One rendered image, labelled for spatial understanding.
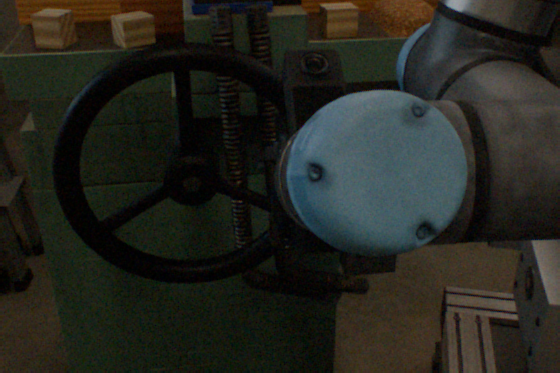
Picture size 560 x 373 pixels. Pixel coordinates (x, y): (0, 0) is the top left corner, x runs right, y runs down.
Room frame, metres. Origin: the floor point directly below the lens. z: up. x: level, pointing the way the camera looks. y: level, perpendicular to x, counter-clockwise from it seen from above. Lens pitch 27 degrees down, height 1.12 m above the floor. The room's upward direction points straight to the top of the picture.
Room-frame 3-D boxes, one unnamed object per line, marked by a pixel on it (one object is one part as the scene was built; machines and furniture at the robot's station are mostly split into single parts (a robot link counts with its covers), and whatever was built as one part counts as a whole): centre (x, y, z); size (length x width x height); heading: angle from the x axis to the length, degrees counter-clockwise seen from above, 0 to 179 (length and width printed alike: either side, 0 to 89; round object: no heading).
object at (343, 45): (0.84, 0.06, 0.87); 0.61 x 0.30 x 0.06; 99
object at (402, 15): (0.90, -0.18, 0.92); 0.14 x 0.09 x 0.04; 9
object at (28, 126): (1.06, 0.17, 0.76); 0.57 x 0.45 x 0.09; 9
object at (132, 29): (0.79, 0.19, 0.92); 0.04 x 0.03 x 0.04; 129
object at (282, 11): (0.76, 0.05, 0.92); 0.15 x 0.13 x 0.09; 99
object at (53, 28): (0.79, 0.29, 0.92); 0.04 x 0.04 x 0.04; 78
